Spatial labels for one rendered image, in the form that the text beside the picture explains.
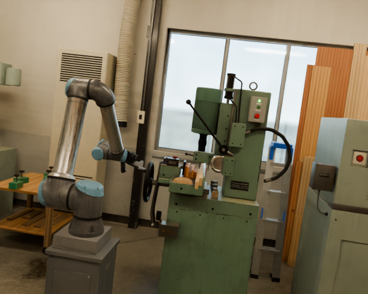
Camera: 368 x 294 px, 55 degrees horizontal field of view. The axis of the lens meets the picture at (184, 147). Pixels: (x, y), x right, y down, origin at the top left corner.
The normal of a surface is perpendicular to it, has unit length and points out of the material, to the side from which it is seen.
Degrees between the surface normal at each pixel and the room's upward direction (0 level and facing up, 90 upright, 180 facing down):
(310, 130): 87
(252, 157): 90
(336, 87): 87
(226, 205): 90
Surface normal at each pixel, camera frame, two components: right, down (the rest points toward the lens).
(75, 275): -0.12, 0.10
